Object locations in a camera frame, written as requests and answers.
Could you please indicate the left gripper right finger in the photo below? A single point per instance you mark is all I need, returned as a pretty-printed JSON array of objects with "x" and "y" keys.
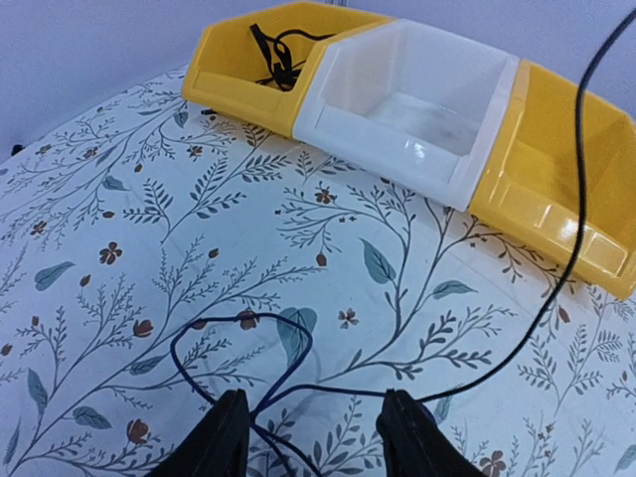
[{"x": 413, "y": 444}]

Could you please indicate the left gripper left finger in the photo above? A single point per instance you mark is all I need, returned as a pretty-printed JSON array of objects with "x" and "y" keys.
[{"x": 216, "y": 447}]

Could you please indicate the floral table mat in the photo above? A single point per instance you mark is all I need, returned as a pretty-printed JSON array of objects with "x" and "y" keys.
[{"x": 155, "y": 255}]

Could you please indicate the near yellow bin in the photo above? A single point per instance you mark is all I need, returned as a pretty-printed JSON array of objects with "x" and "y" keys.
[{"x": 529, "y": 189}]

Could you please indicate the yellow bin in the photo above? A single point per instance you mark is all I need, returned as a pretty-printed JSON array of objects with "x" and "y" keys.
[
  {"x": 258, "y": 67},
  {"x": 529, "y": 189}
]

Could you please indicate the white translucent bin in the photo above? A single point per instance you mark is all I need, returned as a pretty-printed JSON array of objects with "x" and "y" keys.
[{"x": 413, "y": 104}]

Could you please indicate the far yellow bin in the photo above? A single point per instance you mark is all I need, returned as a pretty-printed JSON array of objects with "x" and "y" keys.
[{"x": 258, "y": 67}]

